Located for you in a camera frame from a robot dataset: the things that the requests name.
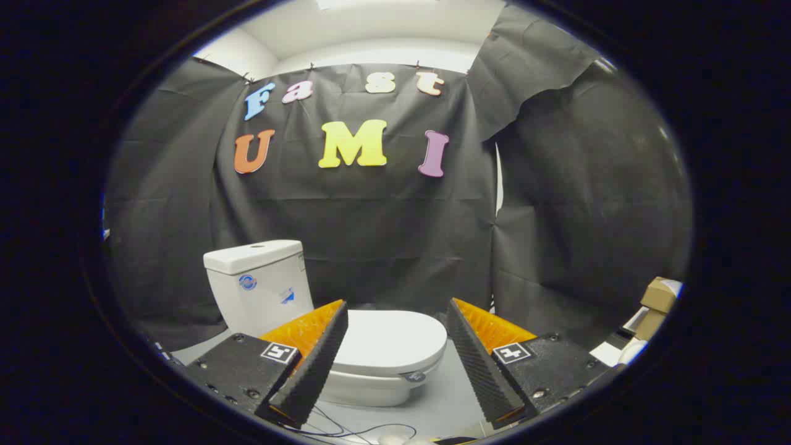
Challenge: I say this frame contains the white ceramic toilet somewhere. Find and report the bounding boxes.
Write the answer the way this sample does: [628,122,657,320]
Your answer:
[203,240,447,407]

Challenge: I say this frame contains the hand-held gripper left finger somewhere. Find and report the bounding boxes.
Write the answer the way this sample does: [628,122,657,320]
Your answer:
[184,300,350,430]

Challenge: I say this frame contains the thin black cable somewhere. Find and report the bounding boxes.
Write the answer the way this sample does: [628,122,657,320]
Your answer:
[281,405,418,443]

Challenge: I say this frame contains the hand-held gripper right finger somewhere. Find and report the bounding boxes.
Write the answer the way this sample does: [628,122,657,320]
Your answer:
[445,298,612,430]

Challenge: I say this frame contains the black backdrop cloth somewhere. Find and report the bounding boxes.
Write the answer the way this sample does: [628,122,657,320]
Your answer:
[102,3,693,353]

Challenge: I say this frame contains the brown cardboard box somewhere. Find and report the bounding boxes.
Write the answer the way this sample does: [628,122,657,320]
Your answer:
[640,277,683,313]
[635,309,667,341]

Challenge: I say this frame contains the white toilet lid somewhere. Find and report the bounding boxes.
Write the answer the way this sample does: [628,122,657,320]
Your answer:
[331,309,447,378]

